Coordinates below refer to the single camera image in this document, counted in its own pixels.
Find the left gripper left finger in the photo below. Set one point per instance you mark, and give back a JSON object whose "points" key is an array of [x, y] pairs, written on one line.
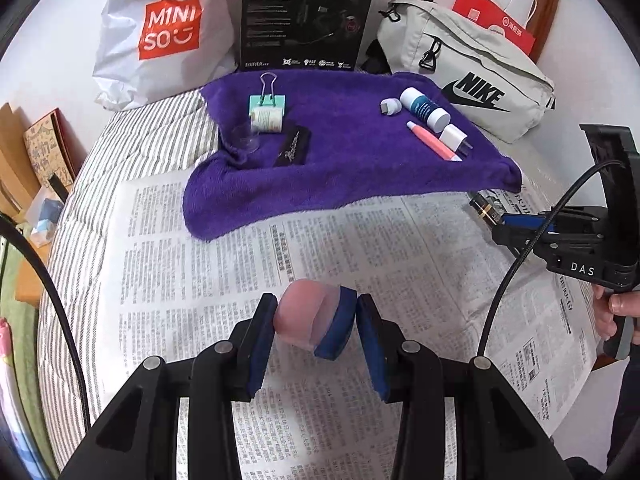
{"points": [[135, 437]]}

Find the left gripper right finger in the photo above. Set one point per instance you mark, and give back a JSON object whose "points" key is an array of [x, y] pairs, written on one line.
{"points": [[497, 437]]}

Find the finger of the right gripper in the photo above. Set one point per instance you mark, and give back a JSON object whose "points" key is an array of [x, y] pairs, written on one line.
{"points": [[563, 222], [514, 237]]}

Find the pink tube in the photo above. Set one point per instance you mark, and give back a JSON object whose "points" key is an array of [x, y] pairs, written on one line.
{"points": [[433, 143]]}

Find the white blue bottle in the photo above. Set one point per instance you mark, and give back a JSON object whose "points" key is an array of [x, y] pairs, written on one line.
{"points": [[422, 107]]}

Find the small white USB adapter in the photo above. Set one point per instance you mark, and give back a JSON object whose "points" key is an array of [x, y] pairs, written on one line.
{"points": [[390, 107]]}

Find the pink jar with blue lid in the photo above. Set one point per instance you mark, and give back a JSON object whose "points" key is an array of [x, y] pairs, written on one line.
{"points": [[316, 317]]}

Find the black Horizon case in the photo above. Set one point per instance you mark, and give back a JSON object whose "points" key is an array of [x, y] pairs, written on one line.
{"points": [[294, 149]]}

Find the white tape roll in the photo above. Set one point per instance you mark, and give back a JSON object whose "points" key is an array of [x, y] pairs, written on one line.
{"points": [[267, 119]]}

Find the teal binder clip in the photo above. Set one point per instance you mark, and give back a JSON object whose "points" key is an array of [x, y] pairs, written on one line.
{"points": [[268, 96]]}

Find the clear plastic suction cup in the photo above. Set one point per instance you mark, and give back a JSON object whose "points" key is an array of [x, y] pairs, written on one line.
{"points": [[244, 139]]}

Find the black gold perfume bottle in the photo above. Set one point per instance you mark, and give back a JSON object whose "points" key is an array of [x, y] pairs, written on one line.
{"points": [[485, 209]]}

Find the white charger plug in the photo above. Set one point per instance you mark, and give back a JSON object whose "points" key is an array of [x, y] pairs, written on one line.
{"points": [[456, 140]]}

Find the person's right hand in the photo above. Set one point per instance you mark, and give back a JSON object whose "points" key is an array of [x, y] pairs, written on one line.
{"points": [[607, 307]]}

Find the newspaper sheet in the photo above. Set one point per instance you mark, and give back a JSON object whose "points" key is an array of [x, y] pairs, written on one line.
{"points": [[427, 261]]}

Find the grey Nike waist bag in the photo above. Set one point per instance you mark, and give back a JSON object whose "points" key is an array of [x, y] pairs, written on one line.
{"points": [[489, 79]]}

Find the red paper bag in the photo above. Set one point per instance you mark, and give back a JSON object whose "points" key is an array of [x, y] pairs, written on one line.
{"points": [[487, 14]]}

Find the purple towel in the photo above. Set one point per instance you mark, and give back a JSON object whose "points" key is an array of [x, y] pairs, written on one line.
{"points": [[354, 152]]}

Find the wooden rack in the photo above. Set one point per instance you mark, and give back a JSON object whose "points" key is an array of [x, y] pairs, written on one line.
{"points": [[19, 184]]}

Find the black headset box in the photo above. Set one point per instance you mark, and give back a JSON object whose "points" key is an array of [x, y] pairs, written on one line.
{"points": [[323, 34]]}

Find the brown patterned book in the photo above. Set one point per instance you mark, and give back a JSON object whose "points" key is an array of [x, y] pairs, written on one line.
{"points": [[50, 151]]}

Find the striped bed sheet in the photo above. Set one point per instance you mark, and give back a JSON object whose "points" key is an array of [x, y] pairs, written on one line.
{"points": [[164, 136]]}

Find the white Miniso plastic bag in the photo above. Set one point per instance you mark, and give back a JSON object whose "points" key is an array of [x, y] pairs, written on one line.
{"points": [[152, 49]]}

